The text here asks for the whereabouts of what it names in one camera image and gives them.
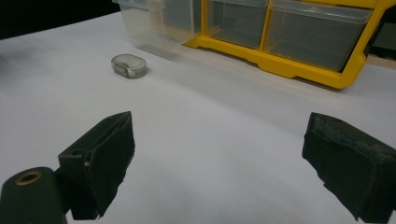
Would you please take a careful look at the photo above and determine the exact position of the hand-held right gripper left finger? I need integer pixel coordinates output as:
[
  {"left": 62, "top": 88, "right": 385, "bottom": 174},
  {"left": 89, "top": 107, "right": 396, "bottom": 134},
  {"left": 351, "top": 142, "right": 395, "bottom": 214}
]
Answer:
[{"left": 58, "top": 110, "right": 136, "bottom": 221}]

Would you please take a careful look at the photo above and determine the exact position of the clear plastic drawer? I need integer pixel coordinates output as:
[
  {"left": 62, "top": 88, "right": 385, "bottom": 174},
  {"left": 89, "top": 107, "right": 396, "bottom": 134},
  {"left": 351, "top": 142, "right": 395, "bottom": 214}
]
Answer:
[
  {"left": 111, "top": 0, "right": 204, "bottom": 50},
  {"left": 263, "top": 0, "right": 374, "bottom": 73}
]

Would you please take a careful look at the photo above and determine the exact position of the small grey oval case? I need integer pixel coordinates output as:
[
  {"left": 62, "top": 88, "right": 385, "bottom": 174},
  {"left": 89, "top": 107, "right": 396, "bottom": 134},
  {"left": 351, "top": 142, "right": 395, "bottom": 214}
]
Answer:
[{"left": 110, "top": 53, "right": 149, "bottom": 79}]

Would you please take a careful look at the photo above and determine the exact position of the yellow drawer cabinet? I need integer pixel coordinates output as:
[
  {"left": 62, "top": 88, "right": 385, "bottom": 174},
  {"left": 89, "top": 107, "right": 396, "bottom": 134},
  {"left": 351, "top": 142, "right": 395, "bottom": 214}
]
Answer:
[{"left": 182, "top": 0, "right": 396, "bottom": 91}]

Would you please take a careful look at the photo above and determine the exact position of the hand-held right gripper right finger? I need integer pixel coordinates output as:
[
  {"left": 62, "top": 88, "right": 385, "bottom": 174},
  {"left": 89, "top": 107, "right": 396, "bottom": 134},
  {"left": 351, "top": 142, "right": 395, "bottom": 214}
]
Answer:
[{"left": 301, "top": 112, "right": 396, "bottom": 224}]

